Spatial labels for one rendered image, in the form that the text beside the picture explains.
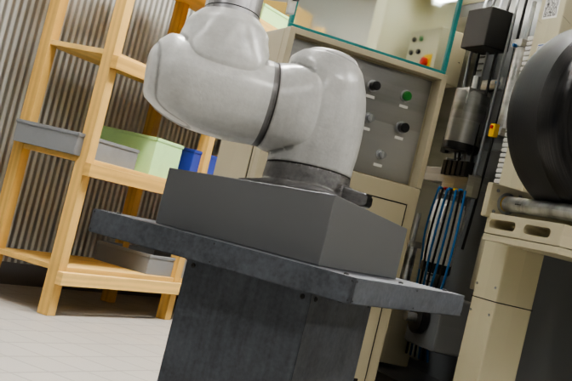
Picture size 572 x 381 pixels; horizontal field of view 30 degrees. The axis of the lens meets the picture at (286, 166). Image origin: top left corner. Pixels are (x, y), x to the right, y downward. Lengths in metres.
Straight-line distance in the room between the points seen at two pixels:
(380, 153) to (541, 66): 0.66
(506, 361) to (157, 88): 1.70
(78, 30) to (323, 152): 4.40
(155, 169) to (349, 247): 3.99
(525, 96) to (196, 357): 1.39
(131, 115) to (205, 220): 4.85
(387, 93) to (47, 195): 3.18
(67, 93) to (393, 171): 3.11
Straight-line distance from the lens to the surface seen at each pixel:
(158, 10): 6.69
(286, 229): 1.70
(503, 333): 3.18
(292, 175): 1.82
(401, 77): 3.38
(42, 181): 6.12
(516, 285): 3.18
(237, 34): 1.83
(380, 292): 1.65
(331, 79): 1.85
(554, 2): 3.29
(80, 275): 5.25
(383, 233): 1.87
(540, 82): 2.87
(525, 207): 2.98
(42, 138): 5.24
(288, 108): 1.82
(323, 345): 1.82
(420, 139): 3.42
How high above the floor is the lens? 0.71
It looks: 3 degrees up
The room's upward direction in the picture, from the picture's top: 14 degrees clockwise
